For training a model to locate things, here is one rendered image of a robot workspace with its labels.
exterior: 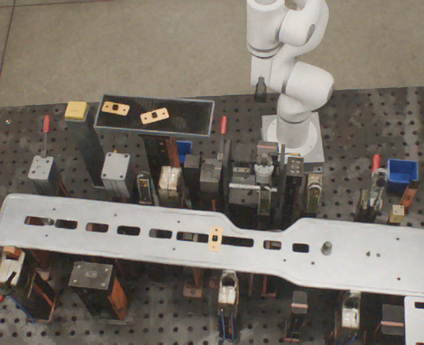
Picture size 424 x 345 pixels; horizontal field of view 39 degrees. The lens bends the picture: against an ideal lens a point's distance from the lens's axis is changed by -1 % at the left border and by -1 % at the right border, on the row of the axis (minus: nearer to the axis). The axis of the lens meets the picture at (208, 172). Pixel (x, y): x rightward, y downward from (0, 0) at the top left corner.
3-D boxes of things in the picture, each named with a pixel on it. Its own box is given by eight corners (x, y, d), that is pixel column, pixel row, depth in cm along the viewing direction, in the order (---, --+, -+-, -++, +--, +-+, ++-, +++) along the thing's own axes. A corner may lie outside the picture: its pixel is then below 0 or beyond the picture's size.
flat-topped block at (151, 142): (154, 194, 231) (136, 126, 193) (157, 176, 235) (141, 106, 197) (180, 197, 230) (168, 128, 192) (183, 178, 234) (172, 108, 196)
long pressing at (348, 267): (-14, 251, 190) (-15, 250, 189) (7, 190, 202) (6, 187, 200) (438, 300, 176) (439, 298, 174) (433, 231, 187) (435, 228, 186)
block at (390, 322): (359, 360, 196) (376, 336, 172) (359, 327, 202) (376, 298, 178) (389, 364, 195) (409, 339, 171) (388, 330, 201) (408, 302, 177)
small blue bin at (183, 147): (162, 173, 236) (159, 161, 228) (167, 152, 241) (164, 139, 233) (190, 175, 235) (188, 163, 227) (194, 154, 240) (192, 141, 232)
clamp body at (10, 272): (24, 325, 207) (-15, 288, 176) (35, 285, 215) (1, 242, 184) (53, 329, 206) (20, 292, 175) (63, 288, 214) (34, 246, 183)
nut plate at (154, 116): (143, 124, 192) (142, 122, 191) (140, 115, 194) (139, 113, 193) (169, 117, 193) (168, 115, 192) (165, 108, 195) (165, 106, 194)
